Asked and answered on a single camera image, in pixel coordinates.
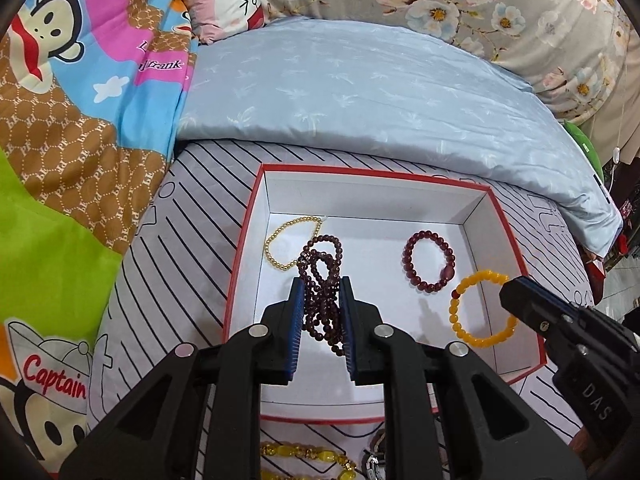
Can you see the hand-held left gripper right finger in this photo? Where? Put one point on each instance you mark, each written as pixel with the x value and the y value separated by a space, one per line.
pixel 349 330

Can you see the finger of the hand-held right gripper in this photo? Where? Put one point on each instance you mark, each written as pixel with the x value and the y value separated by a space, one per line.
pixel 530 305

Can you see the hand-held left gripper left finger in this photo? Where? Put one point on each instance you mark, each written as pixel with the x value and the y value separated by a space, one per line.
pixel 296 330

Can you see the dark garnet bead strand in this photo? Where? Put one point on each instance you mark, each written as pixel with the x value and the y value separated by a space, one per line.
pixel 320 305

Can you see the red jewelry box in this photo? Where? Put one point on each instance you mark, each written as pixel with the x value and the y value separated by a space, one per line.
pixel 380 200

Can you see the silver wristwatch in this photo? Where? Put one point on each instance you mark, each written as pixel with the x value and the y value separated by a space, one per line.
pixel 372 467

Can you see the red object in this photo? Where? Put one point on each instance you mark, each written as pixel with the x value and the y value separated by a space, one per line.
pixel 597 272

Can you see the striped bed sheet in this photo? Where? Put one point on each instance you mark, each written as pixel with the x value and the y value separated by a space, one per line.
pixel 200 260

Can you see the green object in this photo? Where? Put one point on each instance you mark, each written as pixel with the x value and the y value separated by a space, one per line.
pixel 582 145

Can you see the beige curtain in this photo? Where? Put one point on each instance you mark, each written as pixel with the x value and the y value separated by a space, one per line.
pixel 600 115

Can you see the light blue quilt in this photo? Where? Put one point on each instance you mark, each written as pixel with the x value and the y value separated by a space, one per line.
pixel 350 90

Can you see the cartoon monkey blanket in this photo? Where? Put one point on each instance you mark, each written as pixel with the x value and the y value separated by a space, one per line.
pixel 75 160

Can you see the pink rabbit pillow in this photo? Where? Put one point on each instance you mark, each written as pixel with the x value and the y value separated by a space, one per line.
pixel 215 0

